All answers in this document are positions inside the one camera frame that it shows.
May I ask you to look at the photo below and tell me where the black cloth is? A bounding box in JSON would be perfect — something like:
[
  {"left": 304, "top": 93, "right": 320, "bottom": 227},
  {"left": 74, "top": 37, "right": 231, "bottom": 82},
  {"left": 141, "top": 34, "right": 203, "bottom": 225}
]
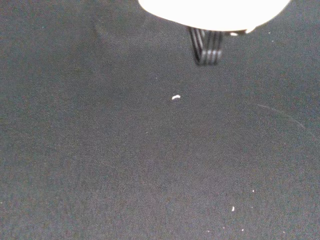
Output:
[{"left": 0, "top": 0, "right": 320, "bottom": 240}]

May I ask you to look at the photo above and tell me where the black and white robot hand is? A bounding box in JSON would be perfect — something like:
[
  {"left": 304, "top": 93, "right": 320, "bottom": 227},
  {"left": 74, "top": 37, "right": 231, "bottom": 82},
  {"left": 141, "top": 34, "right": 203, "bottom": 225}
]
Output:
[{"left": 137, "top": 0, "right": 292, "bottom": 67}]

